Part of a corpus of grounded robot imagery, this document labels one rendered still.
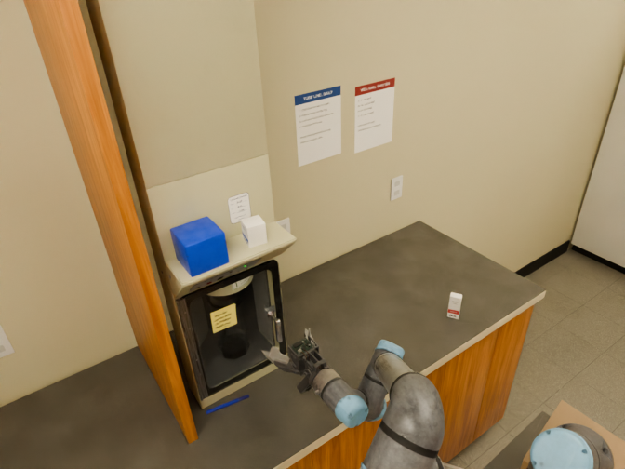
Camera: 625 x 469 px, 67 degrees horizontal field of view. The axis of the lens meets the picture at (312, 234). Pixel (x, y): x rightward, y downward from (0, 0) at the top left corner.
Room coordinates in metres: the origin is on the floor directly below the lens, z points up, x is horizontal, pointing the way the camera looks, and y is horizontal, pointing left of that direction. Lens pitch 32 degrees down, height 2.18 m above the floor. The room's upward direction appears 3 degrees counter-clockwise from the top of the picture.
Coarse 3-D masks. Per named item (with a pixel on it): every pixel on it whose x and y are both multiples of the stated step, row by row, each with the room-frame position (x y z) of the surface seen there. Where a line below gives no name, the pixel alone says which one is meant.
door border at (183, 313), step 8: (184, 304) 0.96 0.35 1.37; (184, 312) 0.96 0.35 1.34; (184, 320) 0.96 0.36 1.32; (184, 328) 0.95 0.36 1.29; (192, 328) 0.97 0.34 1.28; (192, 336) 0.96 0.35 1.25; (192, 344) 0.96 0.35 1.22; (192, 352) 0.96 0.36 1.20; (200, 368) 0.97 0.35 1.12; (200, 376) 0.96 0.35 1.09; (200, 384) 0.96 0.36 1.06; (200, 392) 0.95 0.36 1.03
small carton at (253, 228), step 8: (256, 216) 1.06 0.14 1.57; (248, 224) 1.02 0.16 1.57; (256, 224) 1.02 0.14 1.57; (264, 224) 1.03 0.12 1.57; (248, 232) 1.01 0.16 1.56; (256, 232) 1.02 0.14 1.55; (264, 232) 1.02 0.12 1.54; (248, 240) 1.01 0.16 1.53; (256, 240) 1.01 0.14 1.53; (264, 240) 1.02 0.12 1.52
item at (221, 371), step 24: (264, 264) 1.10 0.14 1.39; (216, 288) 1.02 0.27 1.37; (240, 288) 1.05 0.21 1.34; (264, 288) 1.09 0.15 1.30; (192, 312) 0.97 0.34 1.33; (240, 312) 1.05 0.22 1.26; (264, 312) 1.09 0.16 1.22; (216, 336) 1.00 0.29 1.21; (240, 336) 1.04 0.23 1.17; (264, 336) 1.08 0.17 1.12; (216, 360) 0.99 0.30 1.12; (240, 360) 1.03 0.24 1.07; (264, 360) 1.08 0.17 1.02; (216, 384) 0.99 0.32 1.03
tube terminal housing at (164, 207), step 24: (216, 168) 1.06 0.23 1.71; (240, 168) 1.09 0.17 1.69; (264, 168) 1.13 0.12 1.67; (144, 192) 0.98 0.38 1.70; (168, 192) 0.99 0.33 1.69; (192, 192) 1.02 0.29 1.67; (216, 192) 1.05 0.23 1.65; (240, 192) 1.09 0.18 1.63; (264, 192) 1.13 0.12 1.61; (144, 216) 1.04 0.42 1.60; (168, 216) 0.98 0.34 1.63; (192, 216) 1.01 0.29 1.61; (216, 216) 1.05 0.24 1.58; (264, 216) 1.12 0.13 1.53; (168, 240) 0.98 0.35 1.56; (168, 288) 0.99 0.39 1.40; (192, 384) 1.01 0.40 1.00; (240, 384) 1.04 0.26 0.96
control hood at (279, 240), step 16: (272, 224) 1.12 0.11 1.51; (240, 240) 1.04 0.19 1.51; (272, 240) 1.04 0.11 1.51; (288, 240) 1.03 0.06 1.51; (240, 256) 0.97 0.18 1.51; (256, 256) 0.98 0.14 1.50; (272, 256) 1.07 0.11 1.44; (176, 272) 0.92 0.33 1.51; (208, 272) 0.91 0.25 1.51; (224, 272) 0.94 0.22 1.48; (176, 288) 0.92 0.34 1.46
